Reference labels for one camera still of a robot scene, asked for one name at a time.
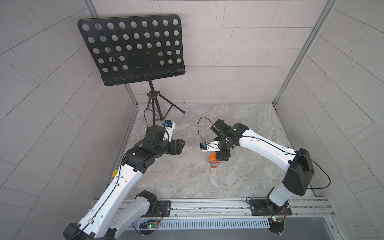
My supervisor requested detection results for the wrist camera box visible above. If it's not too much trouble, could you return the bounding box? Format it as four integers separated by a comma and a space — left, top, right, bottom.
200, 141, 220, 152
164, 120, 176, 136

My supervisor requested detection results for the black perforated music stand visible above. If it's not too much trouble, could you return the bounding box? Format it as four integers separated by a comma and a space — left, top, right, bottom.
78, 15, 186, 110

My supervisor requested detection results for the aluminium mounting rail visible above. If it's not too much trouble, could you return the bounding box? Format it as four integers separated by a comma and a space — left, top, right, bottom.
89, 196, 335, 223

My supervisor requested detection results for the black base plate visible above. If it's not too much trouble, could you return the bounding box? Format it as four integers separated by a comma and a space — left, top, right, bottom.
246, 197, 292, 217
150, 200, 172, 218

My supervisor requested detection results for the right controller circuit board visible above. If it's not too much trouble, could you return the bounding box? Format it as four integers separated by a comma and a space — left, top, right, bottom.
268, 217, 285, 235

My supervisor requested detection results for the orange half-round lego piece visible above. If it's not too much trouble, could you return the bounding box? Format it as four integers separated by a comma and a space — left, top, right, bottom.
209, 154, 216, 163

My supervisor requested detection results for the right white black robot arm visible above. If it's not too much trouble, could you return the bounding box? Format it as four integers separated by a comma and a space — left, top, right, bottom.
200, 119, 315, 214

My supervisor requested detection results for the left controller circuit board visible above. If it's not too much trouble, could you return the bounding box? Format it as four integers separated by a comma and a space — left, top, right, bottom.
138, 221, 159, 236

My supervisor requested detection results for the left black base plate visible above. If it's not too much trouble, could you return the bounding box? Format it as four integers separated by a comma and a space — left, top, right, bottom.
150, 200, 172, 218

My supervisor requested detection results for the yellow triangular plastic piece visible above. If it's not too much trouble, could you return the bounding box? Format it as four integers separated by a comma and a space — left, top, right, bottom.
113, 170, 119, 178

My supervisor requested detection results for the controller circuit board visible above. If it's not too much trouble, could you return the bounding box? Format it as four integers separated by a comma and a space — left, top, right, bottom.
268, 217, 285, 235
138, 221, 159, 236

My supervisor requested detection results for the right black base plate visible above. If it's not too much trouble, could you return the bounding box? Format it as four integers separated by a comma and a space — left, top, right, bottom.
246, 197, 292, 217

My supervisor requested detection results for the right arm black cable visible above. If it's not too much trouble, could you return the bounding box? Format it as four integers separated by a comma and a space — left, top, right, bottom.
293, 152, 332, 190

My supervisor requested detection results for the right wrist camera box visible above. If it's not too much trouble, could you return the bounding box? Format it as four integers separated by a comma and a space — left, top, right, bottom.
200, 141, 220, 152

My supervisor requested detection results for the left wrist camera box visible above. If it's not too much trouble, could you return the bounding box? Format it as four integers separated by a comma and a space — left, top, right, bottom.
164, 120, 176, 136

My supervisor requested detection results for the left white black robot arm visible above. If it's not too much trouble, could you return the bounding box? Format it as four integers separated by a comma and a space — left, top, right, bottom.
63, 120, 185, 240

